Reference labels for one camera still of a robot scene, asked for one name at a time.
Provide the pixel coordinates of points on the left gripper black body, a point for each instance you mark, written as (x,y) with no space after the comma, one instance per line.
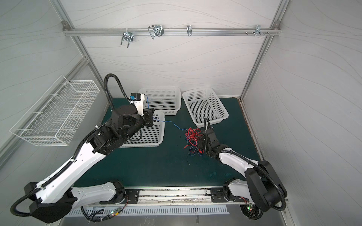
(146,116)

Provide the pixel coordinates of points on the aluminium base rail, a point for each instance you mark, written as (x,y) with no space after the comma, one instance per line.
(180,195)

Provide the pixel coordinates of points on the aluminium crossbar rail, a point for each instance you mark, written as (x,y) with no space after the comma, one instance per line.
(143,32)

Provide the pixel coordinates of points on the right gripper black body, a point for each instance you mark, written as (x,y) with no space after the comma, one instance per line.
(204,142)

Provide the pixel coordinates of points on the white basket front left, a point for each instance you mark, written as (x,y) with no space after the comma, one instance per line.
(151,136)

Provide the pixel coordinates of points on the metal hook clamp right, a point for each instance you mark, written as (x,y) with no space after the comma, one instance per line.
(258,32)

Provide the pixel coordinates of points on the white wire wall basket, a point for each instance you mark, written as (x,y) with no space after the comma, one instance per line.
(54,119)

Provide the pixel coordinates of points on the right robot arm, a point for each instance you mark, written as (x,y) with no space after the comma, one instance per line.
(261,189)

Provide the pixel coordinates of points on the metal hook clamp left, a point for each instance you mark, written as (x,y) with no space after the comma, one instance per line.
(127,37)

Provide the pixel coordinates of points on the metal hook clamp middle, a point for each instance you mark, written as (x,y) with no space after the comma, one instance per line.
(156,31)

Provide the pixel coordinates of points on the white basket back right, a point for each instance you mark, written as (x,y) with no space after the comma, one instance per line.
(203,103)

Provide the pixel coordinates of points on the white vented cable duct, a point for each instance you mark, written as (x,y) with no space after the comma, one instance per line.
(176,210)

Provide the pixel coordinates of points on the metal hook small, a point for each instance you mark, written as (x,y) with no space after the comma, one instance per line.
(189,30)

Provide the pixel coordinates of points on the metal hook clamp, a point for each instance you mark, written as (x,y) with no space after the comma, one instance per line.
(258,32)
(127,37)
(156,31)

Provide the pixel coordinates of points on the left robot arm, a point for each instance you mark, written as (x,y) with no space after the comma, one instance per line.
(54,197)

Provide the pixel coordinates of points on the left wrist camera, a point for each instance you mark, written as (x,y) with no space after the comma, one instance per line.
(137,99)

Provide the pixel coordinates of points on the white basket back middle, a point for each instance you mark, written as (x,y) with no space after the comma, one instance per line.
(164,99)

